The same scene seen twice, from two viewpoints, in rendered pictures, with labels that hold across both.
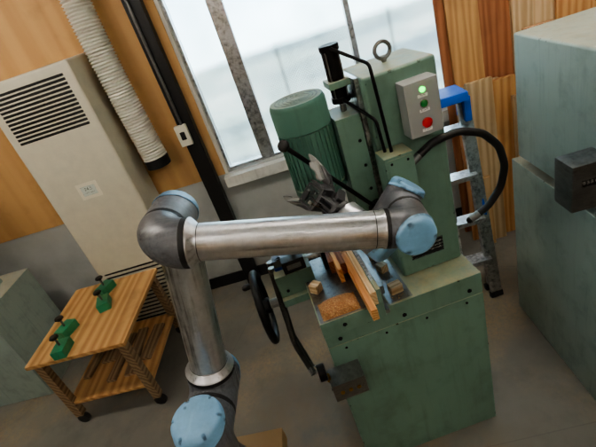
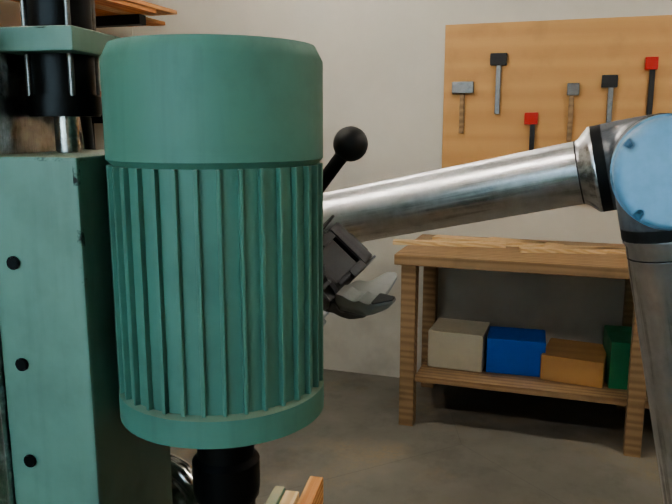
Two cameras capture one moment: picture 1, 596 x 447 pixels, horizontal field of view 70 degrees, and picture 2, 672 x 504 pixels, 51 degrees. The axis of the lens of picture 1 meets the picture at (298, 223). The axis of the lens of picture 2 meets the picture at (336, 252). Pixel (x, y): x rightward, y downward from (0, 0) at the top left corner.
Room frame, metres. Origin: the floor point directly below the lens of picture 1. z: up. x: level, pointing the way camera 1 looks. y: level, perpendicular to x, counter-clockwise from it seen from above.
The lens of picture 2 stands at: (1.85, 0.11, 1.44)
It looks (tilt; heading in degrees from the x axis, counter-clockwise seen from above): 10 degrees down; 193
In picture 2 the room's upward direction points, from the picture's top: straight up
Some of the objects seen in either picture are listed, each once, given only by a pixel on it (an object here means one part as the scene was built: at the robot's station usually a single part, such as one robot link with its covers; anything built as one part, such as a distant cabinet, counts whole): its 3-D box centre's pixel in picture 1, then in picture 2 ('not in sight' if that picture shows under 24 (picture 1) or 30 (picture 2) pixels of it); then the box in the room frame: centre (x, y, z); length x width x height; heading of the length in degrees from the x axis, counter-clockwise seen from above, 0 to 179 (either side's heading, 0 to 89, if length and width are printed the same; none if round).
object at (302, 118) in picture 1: (309, 145); (219, 236); (1.30, -0.12, 1.35); 0.18 x 0.18 x 0.31
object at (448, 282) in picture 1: (381, 275); not in sight; (1.30, -0.24, 0.76); 0.57 x 0.45 x 0.09; 92
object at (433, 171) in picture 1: (403, 167); not in sight; (1.31, -0.41, 1.16); 0.22 x 0.22 x 0.72; 2
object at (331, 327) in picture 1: (317, 273); not in sight; (1.30, -0.01, 0.87); 0.61 x 0.30 x 0.06; 2
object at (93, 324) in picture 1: (113, 338); not in sight; (2.11, 1.27, 0.32); 0.66 x 0.57 x 0.64; 173
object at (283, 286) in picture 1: (293, 271); not in sight; (1.29, 0.08, 0.91); 0.15 x 0.14 x 0.09; 2
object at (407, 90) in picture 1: (419, 105); not in sight; (1.17, -0.44, 1.40); 0.10 x 0.06 x 0.16; 92
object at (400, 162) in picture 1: (397, 173); not in sight; (1.15, -0.34, 1.22); 0.09 x 0.08 x 0.15; 92
